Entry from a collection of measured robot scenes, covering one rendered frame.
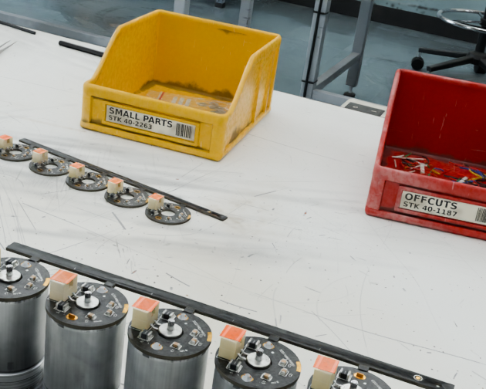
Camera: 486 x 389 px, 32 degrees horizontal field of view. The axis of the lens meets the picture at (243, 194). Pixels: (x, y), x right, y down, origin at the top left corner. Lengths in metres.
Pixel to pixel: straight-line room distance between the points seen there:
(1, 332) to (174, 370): 0.06
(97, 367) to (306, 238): 0.22
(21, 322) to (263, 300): 0.15
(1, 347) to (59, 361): 0.02
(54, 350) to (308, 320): 0.16
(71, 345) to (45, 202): 0.22
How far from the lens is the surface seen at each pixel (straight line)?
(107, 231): 0.44
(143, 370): 0.25
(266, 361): 0.25
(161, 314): 0.26
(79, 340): 0.26
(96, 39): 3.03
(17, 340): 0.28
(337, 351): 0.26
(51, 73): 0.68
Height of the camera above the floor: 0.96
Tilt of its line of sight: 24 degrees down
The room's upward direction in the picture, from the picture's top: 8 degrees clockwise
